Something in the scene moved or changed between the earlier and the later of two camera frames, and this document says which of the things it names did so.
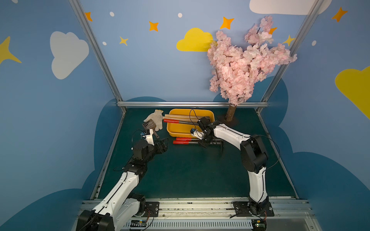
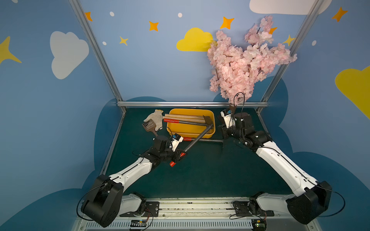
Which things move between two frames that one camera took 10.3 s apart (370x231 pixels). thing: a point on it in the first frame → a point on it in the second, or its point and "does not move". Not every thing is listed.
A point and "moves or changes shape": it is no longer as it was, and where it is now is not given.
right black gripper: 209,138 → 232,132
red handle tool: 176,121 does not move
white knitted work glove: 157,117 does not move
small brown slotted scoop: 150,124 does not move
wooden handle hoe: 180,118 does not move
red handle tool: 188,142 moves or changes shape
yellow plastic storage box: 182,130 does not move
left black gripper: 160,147 → 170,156
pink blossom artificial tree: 235,70 does not move
